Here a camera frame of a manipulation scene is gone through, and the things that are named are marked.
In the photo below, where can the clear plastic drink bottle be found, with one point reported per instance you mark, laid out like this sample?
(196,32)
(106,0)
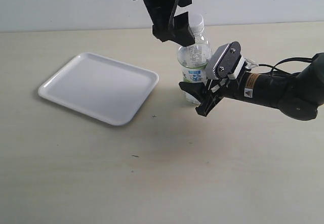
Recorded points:
(193,59)

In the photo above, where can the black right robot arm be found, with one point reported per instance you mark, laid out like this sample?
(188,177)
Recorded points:
(296,95)

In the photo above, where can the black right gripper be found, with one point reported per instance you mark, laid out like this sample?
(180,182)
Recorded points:
(211,94)

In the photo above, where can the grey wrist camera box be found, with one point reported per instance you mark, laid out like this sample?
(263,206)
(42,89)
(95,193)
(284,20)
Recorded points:
(226,62)

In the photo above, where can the white bottle cap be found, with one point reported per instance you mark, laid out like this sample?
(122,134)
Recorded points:
(196,23)

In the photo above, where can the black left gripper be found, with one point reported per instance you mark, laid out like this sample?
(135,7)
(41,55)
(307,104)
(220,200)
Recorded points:
(161,13)

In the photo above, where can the white plastic tray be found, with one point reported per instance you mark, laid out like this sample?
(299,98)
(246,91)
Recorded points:
(103,88)

